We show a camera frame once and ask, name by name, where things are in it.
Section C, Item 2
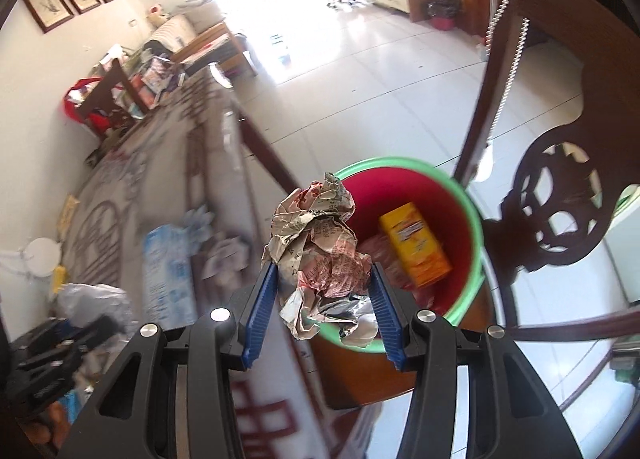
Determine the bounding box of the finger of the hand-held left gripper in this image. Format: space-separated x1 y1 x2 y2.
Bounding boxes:
70 315 123 352

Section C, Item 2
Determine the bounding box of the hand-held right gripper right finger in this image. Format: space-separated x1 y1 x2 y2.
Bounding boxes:
369 263 583 459

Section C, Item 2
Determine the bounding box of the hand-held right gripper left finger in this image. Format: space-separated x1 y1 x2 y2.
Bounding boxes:
57 261 278 459

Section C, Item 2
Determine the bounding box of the yellow orange box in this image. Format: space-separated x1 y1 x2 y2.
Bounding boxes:
378 202 453 288

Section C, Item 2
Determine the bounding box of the newspaper ball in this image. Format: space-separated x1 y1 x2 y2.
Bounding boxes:
262 172 373 340

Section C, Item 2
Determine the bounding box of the red bin with green rim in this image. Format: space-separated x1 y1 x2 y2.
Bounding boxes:
307 157 485 411

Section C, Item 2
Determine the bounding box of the white plastic bag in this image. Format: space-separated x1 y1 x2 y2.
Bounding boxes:
55 283 133 335

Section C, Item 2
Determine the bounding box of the crumpled white paper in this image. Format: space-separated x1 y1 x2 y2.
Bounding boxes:
202 234 251 285

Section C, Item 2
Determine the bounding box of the blue tissue packet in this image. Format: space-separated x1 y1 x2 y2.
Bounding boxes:
141 224 198 327

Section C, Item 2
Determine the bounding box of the flat yellow card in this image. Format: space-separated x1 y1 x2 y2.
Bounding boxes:
57 194 81 235

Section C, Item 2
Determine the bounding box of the printed tablecloth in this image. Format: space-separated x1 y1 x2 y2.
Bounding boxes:
50 64 381 459

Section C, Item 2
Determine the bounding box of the red bag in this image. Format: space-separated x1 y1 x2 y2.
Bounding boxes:
62 78 108 140

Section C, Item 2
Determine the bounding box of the plain dark wooden chair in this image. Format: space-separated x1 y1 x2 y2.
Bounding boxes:
75 59 151 140

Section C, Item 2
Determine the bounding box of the red waste basket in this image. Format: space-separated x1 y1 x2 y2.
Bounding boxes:
427 0 458 30

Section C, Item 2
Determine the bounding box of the carved dark wooden chair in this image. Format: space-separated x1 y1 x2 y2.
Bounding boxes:
452 0 640 415

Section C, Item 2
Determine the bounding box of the wooden frame sofa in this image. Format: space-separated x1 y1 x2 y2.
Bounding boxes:
145 0 258 77

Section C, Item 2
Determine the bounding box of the white spiral cable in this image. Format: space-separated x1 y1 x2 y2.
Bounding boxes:
484 0 538 150

